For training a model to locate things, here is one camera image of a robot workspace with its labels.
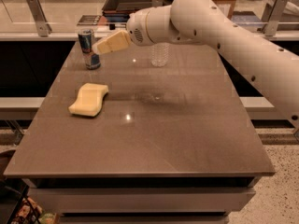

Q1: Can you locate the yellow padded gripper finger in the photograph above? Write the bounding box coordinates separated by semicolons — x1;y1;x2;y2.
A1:
92;30;131;55

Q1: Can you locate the blue silver redbull can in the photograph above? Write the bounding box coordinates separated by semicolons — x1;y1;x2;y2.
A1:
78;29;101;70

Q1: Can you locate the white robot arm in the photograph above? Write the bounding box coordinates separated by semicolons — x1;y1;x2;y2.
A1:
93;0;299;127

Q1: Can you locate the dark tray with orange rim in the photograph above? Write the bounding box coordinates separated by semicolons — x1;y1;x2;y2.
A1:
101;0;166;17

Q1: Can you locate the clear plastic water bottle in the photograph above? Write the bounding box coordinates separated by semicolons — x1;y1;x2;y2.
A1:
151;43;169;67

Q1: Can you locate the yellow sponge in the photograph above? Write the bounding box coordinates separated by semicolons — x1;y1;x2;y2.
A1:
68;83;108;117

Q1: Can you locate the glass railing panel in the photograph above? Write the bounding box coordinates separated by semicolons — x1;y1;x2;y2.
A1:
0;0;299;35

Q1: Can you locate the grey table drawer cabinet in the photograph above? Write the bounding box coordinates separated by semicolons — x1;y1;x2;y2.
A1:
25;179;255;224

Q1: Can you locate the left metal railing bracket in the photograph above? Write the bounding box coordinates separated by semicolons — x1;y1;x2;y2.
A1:
26;0;51;37

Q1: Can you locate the metal railing bracket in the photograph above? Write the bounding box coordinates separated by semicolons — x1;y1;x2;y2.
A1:
262;0;289;36
26;0;51;37

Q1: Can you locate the right metal railing bracket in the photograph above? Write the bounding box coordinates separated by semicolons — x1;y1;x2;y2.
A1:
262;0;289;36

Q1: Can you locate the black wire rack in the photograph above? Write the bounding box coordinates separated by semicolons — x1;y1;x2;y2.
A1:
0;179;39;224

